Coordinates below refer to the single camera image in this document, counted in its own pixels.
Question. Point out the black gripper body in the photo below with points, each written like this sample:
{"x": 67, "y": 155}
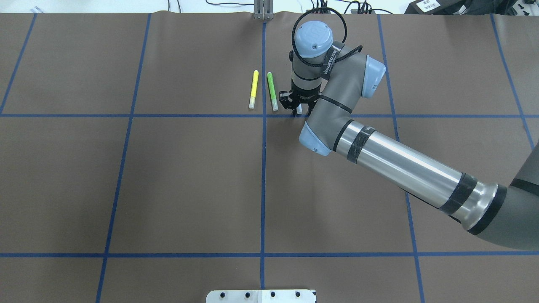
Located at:
{"x": 304, "y": 93}

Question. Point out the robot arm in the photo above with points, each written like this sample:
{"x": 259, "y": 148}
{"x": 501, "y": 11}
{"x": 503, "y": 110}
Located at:
{"x": 330, "y": 78}

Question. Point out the green marker pen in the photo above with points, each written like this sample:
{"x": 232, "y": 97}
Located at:
{"x": 272, "y": 91}

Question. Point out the yellow marker pen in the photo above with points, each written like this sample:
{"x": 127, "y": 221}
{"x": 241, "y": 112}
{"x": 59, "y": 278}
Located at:
{"x": 253, "y": 89}

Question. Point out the aluminium frame post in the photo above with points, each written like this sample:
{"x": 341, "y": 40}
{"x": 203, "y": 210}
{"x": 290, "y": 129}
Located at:
{"x": 263, "y": 10}

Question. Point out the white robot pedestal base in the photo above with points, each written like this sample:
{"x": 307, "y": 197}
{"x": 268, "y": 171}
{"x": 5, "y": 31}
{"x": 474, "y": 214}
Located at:
{"x": 262, "y": 296}

